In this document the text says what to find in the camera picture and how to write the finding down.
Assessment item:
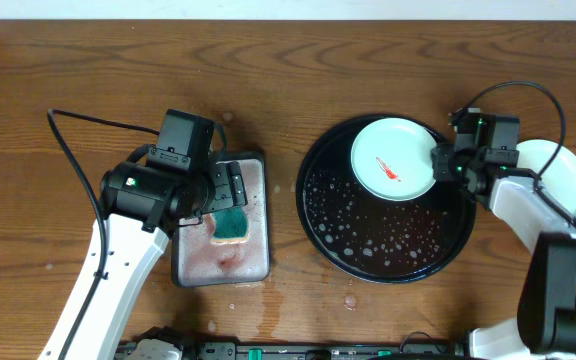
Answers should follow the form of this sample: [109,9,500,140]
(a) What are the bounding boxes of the green scrubbing sponge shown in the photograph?
[212,207,249,244]

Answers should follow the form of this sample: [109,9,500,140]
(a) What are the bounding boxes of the pale green plate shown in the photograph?
[350,117,437,202]
[517,139,576,217]

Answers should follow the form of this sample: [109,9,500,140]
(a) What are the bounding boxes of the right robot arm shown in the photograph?
[431,108,576,359]

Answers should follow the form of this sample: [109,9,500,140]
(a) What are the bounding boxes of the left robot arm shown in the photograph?
[40,109,247,359]

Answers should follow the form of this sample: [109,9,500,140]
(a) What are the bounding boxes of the black rectangular soapy water tray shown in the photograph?
[171,152,270,288]

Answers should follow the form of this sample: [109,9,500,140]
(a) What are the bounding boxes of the round black serving tray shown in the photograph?
[296,114,476,284]

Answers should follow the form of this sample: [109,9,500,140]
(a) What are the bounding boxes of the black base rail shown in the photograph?
[114,327,469,360]

